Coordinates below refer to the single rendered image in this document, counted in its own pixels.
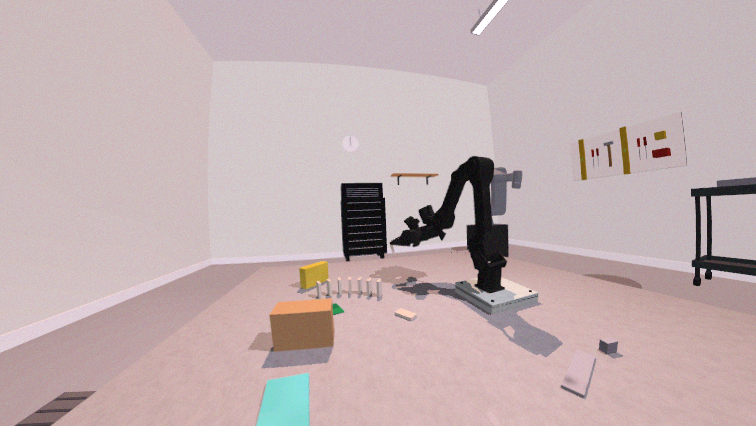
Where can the orange-brown box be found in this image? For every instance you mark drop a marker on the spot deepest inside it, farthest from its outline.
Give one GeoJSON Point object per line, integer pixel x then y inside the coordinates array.
{"type": "Point", "coordinates": [302, 324]}

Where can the yellow rectangular block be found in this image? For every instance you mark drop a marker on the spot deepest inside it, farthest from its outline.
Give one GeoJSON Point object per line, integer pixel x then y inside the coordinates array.
{"type": "Point", "coordinates": [309, 274]}

